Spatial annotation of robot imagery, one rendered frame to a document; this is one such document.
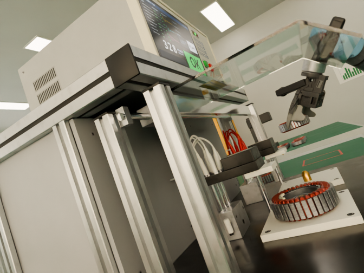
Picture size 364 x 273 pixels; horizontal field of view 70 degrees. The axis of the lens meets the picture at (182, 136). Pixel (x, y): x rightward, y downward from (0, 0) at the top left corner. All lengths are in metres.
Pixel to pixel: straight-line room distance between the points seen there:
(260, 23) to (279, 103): 1.75
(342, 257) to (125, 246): 0.30
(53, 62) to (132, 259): 0.48
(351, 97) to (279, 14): 2.16
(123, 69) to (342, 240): 0.37
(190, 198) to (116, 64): 0.21
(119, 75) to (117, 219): 0.23
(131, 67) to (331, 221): 0.36
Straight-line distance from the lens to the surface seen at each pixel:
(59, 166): 0.49
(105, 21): 0.61
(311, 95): 1.02
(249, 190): 0.75
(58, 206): 0.52
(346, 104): 5.86
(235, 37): 6.28
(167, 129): 0.36
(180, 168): 0.35
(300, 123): 1.04
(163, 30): 0.61
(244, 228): 0.56
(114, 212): 0.45
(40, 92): 0.74
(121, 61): 0.38
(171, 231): 0.56
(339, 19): 0.48
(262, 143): 0.73
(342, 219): 0.46
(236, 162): 0.50
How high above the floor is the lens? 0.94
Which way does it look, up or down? 6 degrees up
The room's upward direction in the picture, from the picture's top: 21 degrees counter-clockwise
